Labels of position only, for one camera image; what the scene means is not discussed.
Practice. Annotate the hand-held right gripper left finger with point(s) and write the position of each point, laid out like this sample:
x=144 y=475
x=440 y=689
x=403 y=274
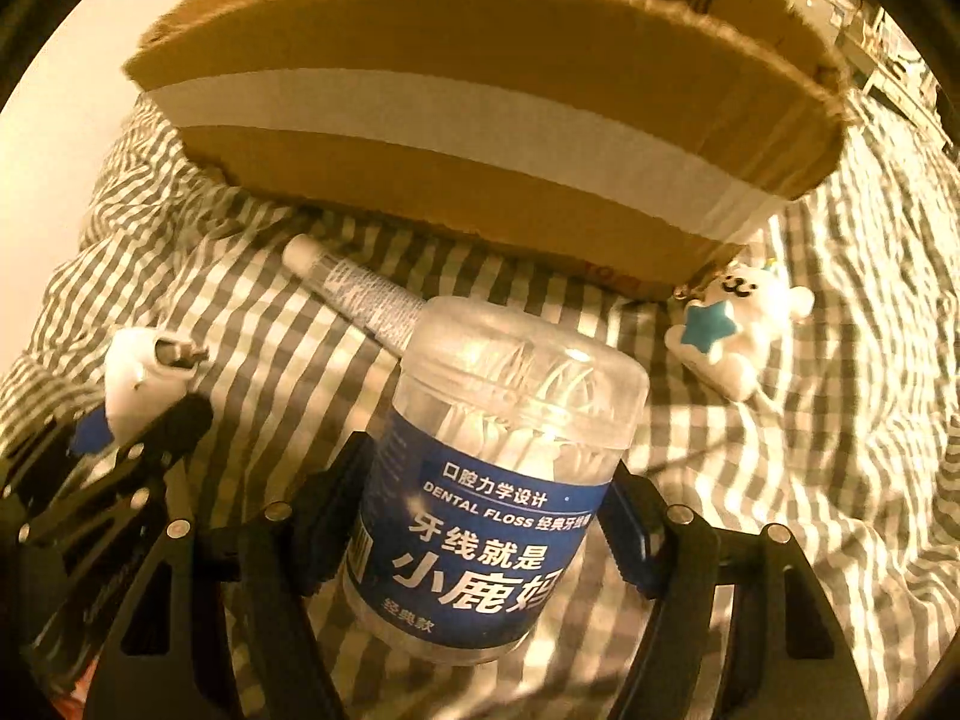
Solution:
x=331 y=519

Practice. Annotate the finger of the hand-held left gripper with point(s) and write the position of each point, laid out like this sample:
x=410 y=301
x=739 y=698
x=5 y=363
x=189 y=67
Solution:
x=174 y=431
x=88 y=429

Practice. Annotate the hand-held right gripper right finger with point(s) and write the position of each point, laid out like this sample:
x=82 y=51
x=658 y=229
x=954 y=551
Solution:
x=624 y=534

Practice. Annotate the white device with metal tip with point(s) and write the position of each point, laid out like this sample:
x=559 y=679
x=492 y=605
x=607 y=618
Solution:
x=139 y=382

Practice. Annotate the clear dental floss jar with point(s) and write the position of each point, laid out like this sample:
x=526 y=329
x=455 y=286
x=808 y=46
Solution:
x=480 y=480

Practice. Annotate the grey striped bed sheet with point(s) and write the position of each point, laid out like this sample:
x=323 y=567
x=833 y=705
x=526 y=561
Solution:
x=787 y=480

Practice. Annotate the white printed tube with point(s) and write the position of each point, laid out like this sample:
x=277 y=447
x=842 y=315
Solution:
x=352 y=289

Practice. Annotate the cardboard box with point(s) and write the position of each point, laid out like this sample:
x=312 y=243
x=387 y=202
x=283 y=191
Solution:
x=480 y=142

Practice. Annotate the cluttered background shelf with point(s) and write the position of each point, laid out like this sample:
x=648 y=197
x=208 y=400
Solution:
x=896 y=67

